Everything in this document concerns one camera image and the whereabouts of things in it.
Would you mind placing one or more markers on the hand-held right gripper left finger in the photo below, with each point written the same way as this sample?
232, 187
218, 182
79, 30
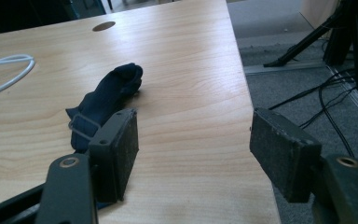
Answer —
115, 155

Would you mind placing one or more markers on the beige wooden panel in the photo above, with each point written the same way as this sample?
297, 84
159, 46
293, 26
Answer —
318, 11

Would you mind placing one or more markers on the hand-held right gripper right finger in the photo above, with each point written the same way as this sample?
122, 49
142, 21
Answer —
279, 152

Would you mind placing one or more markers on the black stand leg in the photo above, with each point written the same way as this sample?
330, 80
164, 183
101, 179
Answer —
304, 43

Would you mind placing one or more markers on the black cabinet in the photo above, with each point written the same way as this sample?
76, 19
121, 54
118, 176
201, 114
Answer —
28, 15

